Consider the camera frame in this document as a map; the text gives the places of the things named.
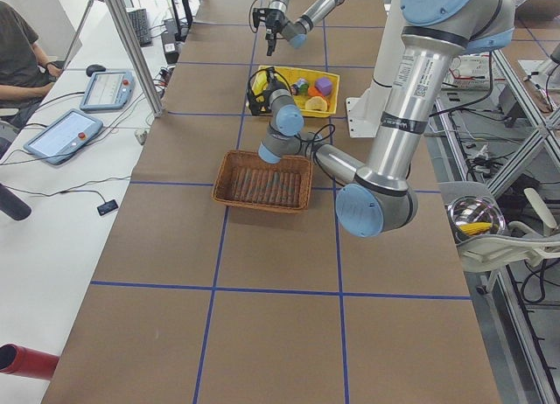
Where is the steel bowl with corn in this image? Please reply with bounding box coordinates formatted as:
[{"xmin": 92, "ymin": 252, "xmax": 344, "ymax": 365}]
[{"xmin": 446, "ymin": 196, "xmax": 507, "ymax": 243}]

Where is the teach pendant tablet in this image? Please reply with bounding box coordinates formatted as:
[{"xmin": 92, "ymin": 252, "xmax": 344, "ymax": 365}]
[
  {"xmin": 24, "ymin": 109, "xmax": 102, "ymax": 165},
  {"xmin": 80, "ymin": 71, "xmax": 135, "ymax": 113}
]

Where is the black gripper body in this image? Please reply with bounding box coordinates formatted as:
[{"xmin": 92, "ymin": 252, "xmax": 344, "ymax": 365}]
[
  {"xmin": 246, "ymin": 69, "xmax": 284, "ymax": 115},
  {"xmin": 253, "ymin": 8, "xmax": 286, "ymax": 40}
]

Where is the white office chair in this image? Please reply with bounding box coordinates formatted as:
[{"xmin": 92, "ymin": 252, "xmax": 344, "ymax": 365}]
[{"xmin": 439, "ymin": 181, "xmax": 559, "ymax": 295}]

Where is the toy bread croissant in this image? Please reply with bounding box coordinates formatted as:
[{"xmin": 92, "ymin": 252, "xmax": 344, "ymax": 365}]
[{"xmin": 304, "ymin": 96, "xmax": 329, "ymax": 112}]

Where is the purple foam cube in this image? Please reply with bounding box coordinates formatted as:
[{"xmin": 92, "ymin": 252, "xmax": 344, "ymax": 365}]
[{"xmin": 314, "ymin": 76, "xmax": 333, "ymax": 96}]

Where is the yellow woven basket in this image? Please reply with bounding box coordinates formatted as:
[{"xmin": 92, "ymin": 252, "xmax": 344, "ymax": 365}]
[{"xmin": 247, "ymin": 65, "xmax": 340, "ymax": 117}]

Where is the black keyboard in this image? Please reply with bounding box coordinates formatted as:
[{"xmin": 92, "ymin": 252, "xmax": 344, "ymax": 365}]
[{"xmin": 127, "ymin": 9, "xmax": 152, "ymax": 46}]

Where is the seated person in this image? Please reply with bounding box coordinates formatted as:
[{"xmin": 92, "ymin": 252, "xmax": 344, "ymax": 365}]
[{"xmin": 1, "ymin": 2, "xmax": 62, "ymax": 129}]

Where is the small black puck device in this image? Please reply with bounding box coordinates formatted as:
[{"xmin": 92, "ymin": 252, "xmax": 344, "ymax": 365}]
[{"xmin": 96, "ymin": 199, "xmax": 119, "ymax": 216}]

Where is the small black-capped bottle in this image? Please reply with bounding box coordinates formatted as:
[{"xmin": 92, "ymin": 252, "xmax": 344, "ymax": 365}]
[{"xmin": 290, "ymin": 78, "xmax": 309, "ymax": 95}]

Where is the red cylinder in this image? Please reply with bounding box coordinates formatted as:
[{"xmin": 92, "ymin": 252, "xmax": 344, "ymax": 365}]
[{"xmin": 1, "ymin": 344, "xmax": 60, "ymax": 380}]

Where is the orange toy carrot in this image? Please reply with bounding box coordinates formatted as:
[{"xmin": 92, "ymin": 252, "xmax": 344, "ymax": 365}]
[{"xmin": 307, "ymin": 87, "xmax": 322, "ymax": 97}]

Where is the near teach pendant tablet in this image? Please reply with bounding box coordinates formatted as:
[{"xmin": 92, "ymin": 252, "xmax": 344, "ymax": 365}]
[{"xmin": 24, "ymin": 109, "xmax": 102, "ymax": 165}]

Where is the black computer mouse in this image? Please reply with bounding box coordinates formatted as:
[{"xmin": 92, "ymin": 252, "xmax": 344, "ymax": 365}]
[{"xmin": 86, "ymin": 64, "xmax": 107, "ymax": 77}]

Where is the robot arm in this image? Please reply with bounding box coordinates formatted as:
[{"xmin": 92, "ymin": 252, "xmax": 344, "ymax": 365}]
[
  {"xmin": 258, "ymin": 0, "xmax": 516, "ymax": 237},
  {"xmin": 251, "ymin": 0, "xmax": 345, "ymax": 56}
]

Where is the aluminium frame post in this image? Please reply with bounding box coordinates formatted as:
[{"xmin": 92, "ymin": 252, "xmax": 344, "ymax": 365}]
[{"xmin": 105, "ymin": 0, "xmax": 164, "ymax": 118}]

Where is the brown wicker basket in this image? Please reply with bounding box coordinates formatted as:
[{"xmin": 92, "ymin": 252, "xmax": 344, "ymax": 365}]
[{"xmin": 212, "ymin": 150, "xmax": 313, "ymax": 213}]

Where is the far teach pendant tablet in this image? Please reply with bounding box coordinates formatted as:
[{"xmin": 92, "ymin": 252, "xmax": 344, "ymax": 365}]
[{"xmin": 80, "ymin": 71, "xmax": 135, "ymax": 113}]

